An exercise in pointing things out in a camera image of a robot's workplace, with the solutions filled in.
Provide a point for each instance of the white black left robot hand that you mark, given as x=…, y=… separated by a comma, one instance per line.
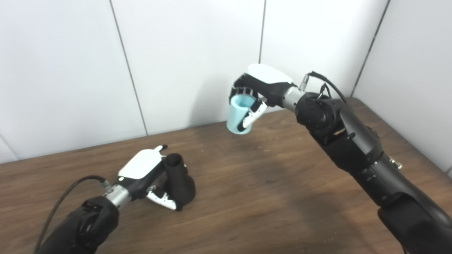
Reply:
x=141, y=164

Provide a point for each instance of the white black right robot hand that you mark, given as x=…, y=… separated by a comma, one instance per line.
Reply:
x=268, y=83

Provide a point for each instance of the black flask-shaped vase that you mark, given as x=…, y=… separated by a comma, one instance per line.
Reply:
x=180, y=183

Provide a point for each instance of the light blue cup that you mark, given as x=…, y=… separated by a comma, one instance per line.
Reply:
x=236, y=118

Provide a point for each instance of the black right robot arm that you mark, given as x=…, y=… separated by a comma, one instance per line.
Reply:
x=353, y=141

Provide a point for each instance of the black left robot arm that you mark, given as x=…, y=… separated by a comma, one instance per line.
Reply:
x=88, y=222

